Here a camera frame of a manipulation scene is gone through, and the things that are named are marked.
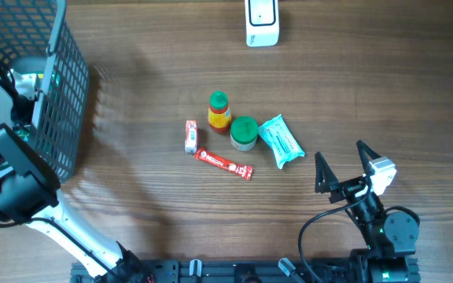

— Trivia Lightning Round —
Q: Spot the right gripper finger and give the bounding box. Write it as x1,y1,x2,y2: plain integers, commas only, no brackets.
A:
356,140,380,173
315,152,339,193

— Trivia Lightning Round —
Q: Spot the teal wet wipes pack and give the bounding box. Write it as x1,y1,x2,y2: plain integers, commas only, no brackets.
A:
258,114,305,170

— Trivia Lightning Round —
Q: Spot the red coffee stick sachet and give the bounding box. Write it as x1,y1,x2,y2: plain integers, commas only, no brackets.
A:
193,148,253,181

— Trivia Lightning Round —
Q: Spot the jar with green lid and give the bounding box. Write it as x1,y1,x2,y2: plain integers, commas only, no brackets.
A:
230,116,258,151

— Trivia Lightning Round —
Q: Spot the sauce bottle green cap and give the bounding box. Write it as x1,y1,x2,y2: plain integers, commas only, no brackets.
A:
208,90,232,133

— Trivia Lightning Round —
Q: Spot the small red white candy pack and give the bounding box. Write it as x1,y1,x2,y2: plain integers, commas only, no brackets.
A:
184,120,198,153

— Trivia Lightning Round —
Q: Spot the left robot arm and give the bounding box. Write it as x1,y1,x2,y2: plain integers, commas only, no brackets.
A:
0,63,149,282

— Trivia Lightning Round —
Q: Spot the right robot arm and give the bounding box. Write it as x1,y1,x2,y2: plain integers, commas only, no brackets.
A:
311,140,421,282

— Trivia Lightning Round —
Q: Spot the white barcode scanner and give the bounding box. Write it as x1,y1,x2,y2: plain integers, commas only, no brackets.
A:
245,0,280,48

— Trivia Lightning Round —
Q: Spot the dark green snack bag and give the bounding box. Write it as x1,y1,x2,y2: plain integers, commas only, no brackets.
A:
13,72,64,176

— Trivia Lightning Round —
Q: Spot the grey plastic mesh basket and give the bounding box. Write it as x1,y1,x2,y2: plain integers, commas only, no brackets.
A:
0,0,90,182

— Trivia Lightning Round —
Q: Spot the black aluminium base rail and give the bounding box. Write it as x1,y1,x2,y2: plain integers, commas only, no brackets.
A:
70,257,421,283

